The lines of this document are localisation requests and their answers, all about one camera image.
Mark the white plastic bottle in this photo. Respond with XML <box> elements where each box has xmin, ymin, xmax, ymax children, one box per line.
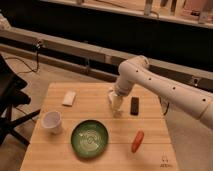
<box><xmin>108</xmin><ymin>87</ymin><xmax>123</xmax><ymax>117</ymax></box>

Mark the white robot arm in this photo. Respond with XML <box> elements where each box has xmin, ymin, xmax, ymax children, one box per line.
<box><xmin>109</xmin><ymin>55</ymin><xmax>213</xmax><ymax>130</ymax></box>

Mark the green ceramic bowl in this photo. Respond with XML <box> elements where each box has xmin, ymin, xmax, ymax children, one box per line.
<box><xmin>70</xmin><ymin>120</ymin><xmax>109</xmax><ymax>159</ymax></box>

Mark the black rectangular block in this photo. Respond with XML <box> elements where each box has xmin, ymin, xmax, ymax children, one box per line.
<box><xmin>130</xmin><ymin>97</ymin><xmax>139</xmax><ymax>115</ymax></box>

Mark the white folded cloth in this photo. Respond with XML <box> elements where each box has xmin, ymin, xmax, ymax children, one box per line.
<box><xmin>62</xmin><ymin>91</ymin><xmax>76</xmax><ymax>106</ymax></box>

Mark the orange carrot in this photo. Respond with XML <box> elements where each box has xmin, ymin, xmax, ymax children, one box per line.
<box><xmin>131</xmin><ymin>131</ymin><xmax>144</xmax><ymax>153</ymax></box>

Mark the white paper cup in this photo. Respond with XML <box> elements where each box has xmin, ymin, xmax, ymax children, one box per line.
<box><xmin>41</xmin><ymin>111</ymin><xmax>63</xmax><ymax>134</ymax></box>

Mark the black office chair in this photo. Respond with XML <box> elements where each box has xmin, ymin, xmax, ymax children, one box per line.
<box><xmin>0</xmin><ymin>54</ymin><xmax>40</xmax><ymax>146</ymax></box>

